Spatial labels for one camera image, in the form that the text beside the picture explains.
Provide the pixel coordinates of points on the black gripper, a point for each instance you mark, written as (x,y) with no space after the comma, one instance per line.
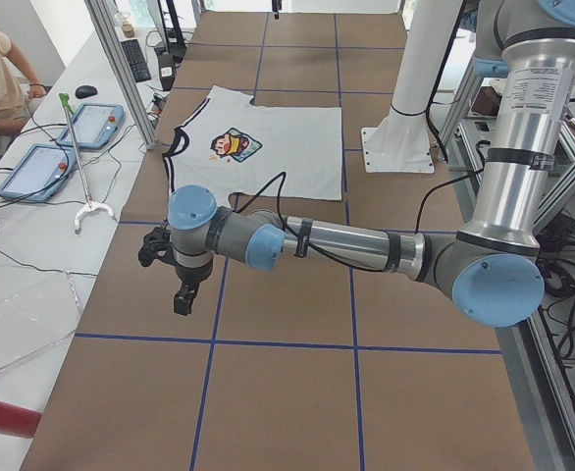
(188,275)

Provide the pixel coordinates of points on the grey cartoon print t-shirt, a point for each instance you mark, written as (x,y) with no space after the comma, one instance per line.
(228,145)

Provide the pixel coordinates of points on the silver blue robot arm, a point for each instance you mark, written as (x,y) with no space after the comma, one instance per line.
(488,267)

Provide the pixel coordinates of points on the clear plastic sheet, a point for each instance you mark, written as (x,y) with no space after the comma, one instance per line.
(36,319)

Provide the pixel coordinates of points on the lower blue teach pendant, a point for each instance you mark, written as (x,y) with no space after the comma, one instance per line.
(41,172)

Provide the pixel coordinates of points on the blue teach pendant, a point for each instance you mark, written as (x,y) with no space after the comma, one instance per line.
(41,172)
(95,124)

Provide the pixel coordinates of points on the upper blue teach pendant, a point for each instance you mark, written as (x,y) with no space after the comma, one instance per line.
(95,124)

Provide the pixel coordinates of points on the red cylinder bottle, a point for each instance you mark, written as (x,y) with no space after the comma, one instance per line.
(17,421)

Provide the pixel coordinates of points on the black computer mouse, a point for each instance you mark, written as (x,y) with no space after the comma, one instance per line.
(85,91)

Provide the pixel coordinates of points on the black keyboard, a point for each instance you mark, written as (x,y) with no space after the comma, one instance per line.
(136,60)

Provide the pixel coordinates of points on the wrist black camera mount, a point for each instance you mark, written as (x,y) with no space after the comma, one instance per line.
(157,245)

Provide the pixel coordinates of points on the green handled reacher grabber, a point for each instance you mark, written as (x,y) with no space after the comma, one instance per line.
(90,205)

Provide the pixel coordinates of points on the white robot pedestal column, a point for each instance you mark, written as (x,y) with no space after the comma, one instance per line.
(400,143)

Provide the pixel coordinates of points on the aluminium frame post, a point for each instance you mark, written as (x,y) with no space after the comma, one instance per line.
(111,44)

